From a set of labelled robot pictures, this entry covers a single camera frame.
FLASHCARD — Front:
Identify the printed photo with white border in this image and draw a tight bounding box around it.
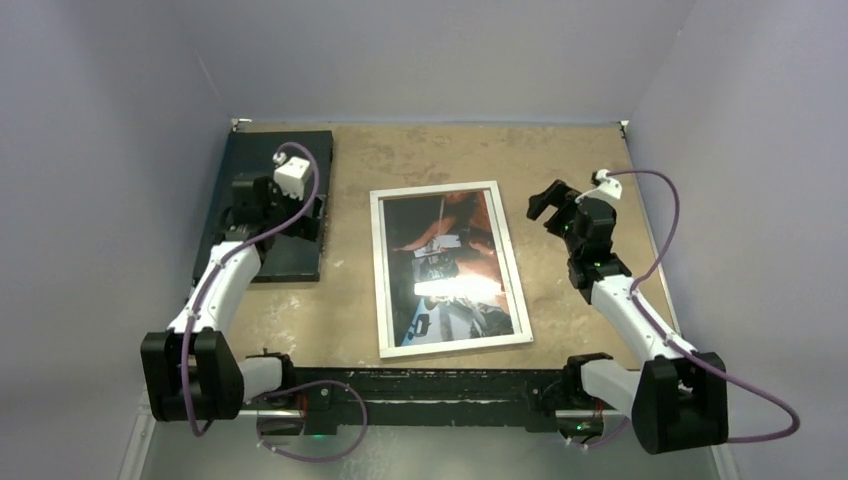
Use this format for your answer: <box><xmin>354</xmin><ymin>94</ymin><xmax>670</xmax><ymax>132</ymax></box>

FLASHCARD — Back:
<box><xmin>382</xmin><ymin>190</ymin><xmax>517</xmax><ymax>347</ymax></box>

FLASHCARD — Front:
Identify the wooden picture frame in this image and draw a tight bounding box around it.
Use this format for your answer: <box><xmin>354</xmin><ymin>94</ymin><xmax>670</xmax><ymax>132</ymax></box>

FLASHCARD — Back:
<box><xmin>370</xmin><ymin>181</ymin><xmax>534</xmax><ymax>359</ymax></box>

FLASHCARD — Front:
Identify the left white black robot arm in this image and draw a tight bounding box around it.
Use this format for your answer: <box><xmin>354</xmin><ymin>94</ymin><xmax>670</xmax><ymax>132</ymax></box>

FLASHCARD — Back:
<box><xmin>140</xmin><ymin>173</ymin><xmax>320</xmax><ymax>436</ymax></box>

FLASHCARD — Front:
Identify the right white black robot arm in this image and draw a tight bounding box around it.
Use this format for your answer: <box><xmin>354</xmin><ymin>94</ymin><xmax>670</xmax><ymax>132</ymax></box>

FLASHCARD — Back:
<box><xmin>526</xmin><ymin>180</ymin><xmax>729</xmax><ymax>454</ymax></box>

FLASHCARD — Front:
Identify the black flat box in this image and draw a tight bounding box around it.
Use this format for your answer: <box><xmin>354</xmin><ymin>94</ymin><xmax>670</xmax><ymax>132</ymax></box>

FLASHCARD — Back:
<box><xmin>192</xmin><ymin>130</ymin><xmax>334</xmax><ymax>284</ymax></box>

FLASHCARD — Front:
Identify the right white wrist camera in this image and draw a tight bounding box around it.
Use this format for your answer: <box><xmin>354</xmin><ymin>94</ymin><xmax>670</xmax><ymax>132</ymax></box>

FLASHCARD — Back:
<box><xmin>575</xmin><ymin>169</ymin><xmax>623</xmax><ymax>203</ymax></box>

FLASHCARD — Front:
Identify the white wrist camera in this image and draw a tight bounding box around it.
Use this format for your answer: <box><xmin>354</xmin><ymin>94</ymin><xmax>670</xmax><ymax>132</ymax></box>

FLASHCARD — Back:
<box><xmin>272</xmin><ymin>152</ymin><xmax>315</xmax><ymax>200</ymax></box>
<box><xmin>575</xmin><ymin>169</ymin><xmax>623</xmax><ymax>203</ymax></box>

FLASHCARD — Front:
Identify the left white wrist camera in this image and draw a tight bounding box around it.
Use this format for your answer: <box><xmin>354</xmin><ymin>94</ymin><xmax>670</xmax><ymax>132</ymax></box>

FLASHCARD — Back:
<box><xmin>272</xmin><ymin>152</ymin><xmax>315</xmax><ymax>200</ymax></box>

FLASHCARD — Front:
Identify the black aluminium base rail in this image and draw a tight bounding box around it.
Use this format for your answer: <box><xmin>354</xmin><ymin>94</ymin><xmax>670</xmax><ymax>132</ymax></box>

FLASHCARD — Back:
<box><xmin>135</xmin><ymin>367</ymin><xmax>723</xmax><ymax>439</ymax></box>

